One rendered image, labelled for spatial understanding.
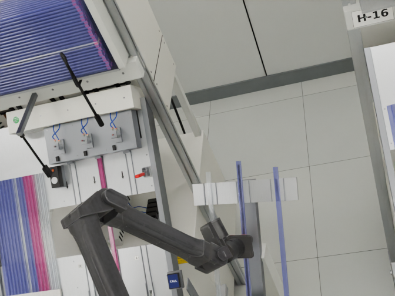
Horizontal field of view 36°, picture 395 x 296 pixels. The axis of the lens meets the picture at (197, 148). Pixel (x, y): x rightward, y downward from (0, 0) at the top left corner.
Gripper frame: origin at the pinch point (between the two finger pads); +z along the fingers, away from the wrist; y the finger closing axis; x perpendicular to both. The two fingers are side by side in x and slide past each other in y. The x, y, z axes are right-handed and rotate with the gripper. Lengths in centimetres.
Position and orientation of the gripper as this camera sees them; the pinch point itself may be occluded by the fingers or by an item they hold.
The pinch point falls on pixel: (244, 242)
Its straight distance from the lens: 193.3
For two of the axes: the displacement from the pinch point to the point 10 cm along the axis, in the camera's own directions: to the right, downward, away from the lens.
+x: 0.8, 10.0, -0.2
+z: 3.7, -0.1, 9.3
